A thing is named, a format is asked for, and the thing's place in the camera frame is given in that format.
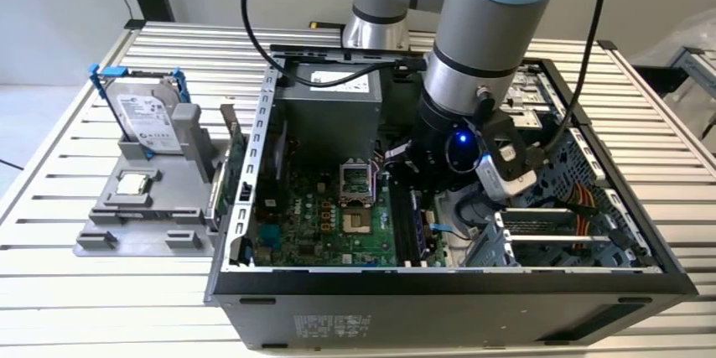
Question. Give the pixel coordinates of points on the silver metal drive cage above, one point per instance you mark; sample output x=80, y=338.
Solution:
x=531, y=85

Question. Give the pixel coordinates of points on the CPU socket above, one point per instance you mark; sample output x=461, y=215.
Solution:
x=357, y=220

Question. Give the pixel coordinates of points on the green graphics card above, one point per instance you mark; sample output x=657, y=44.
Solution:
x=224, y=198

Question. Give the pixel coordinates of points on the perforated metal disk bay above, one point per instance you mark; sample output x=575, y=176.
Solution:
x=571, y=165

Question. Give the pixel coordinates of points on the silver CPU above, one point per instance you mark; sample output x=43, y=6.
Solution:
x=132, y=184

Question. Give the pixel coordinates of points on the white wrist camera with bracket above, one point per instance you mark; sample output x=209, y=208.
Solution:
x=503, y=182

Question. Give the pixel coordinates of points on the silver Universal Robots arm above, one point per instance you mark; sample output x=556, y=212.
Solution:
x=481, y=39

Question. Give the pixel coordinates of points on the grey power supply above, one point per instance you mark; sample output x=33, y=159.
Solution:
x=329, y=123

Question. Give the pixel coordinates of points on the aluminium frame rack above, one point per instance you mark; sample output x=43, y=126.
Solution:
x=696, y=69

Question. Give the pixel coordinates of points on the black open PC case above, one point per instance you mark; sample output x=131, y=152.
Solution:
x=447, y=316

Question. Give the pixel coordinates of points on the grey parts rack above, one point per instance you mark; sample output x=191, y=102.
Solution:
x=173, y=190

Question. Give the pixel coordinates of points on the hard disk in blue carrier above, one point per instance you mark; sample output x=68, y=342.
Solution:
x=143, y=110

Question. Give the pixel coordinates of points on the green motherboard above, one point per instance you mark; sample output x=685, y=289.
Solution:
x=369, y=245

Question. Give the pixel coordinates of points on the clear plastic sheet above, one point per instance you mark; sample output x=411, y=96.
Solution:
x=693, y=31

